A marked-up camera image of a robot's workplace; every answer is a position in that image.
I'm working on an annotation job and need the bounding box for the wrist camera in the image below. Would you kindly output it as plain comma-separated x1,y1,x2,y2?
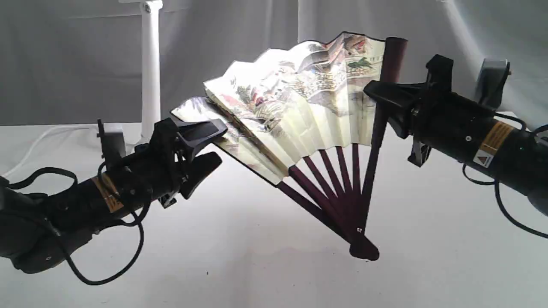
97,119,127,169
474,58,511,111

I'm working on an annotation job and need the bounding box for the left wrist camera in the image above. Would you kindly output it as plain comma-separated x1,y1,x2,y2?
97,119,127,169

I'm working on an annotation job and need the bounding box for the white desk lamp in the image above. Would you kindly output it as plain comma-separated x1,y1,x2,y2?
119,0,163,145

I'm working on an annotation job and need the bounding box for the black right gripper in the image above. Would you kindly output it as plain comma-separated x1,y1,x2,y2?
363,54,514,167

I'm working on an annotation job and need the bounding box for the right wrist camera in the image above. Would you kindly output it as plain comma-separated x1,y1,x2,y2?
474,58,511,111

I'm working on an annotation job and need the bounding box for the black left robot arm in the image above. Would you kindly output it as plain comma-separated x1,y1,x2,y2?
1,118,228,279

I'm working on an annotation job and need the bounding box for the grey backdrop curtain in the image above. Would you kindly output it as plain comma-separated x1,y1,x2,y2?
1,0,547,127

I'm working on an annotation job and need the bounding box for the painted paper folding fan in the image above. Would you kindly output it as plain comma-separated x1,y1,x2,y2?
171,31,408,261

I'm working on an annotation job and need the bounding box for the white power cable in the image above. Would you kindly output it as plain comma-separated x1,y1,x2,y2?
0,125,105,178

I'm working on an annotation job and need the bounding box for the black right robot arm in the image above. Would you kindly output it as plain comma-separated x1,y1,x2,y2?
364,55,547,214

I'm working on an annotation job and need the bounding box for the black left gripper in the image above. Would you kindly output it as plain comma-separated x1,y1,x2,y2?
104,118,228,214

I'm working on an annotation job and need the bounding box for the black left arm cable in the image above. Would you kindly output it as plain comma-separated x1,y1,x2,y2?
0,160,150,286

